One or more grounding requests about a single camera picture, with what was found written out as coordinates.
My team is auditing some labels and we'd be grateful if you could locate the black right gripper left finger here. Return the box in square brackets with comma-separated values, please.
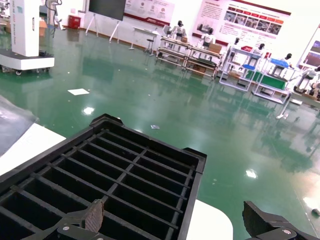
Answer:
[21, 198, 106, 240]

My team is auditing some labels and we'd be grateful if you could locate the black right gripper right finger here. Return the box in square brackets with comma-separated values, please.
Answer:
[242, 199, 320, 240]

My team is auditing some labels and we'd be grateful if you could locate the grey antistatic bag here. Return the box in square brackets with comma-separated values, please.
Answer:
[0, 96, 40, 157]

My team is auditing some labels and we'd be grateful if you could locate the black slotted plastic container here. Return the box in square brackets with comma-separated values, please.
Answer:
[0, 113, 208, 240]

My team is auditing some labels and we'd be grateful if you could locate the open cardboard box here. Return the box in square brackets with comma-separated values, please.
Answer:
[38, 20, 48, 37]

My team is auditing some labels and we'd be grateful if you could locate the white long table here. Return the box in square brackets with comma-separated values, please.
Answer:
[276, 92, 320, 120]

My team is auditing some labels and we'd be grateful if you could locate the white paper sheet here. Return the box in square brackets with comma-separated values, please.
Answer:
[67, 87, 90, 96]

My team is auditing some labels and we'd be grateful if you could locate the rack with blue bins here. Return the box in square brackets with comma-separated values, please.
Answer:
[251, 57, 301, 105]

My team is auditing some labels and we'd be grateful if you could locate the white shelf rack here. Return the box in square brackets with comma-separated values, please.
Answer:
[218, 44, 263, 93]

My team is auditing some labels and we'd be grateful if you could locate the black stool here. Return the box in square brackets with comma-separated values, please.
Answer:
[143, 38, 155, 55]

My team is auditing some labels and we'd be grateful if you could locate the small white desk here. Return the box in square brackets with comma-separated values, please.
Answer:
[128, 26, 161, 51]

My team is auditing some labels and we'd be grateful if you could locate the white wheeled machine base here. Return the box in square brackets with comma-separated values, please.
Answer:
[0, 0, 55, 76]

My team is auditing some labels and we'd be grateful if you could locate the black display on white stand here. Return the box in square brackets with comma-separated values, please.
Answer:
[84, 0, 127, 45]

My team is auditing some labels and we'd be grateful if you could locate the aluminium frame workbench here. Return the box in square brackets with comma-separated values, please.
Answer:
[184, 44, 224, 77]
[156, 36, 193, 66]

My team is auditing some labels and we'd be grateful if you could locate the wall poster with dark photos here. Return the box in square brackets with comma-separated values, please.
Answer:
[297, 23, 320, 72]

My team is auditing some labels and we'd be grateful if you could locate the red wall box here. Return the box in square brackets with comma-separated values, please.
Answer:
[67, 14, 81, 29]

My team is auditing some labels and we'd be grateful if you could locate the wall poster with photo row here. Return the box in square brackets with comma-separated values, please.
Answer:
[191, 0, 292, 47]

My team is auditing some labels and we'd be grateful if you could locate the wall poster with round icons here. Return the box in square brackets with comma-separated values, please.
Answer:
[123, 0, 176, 26]

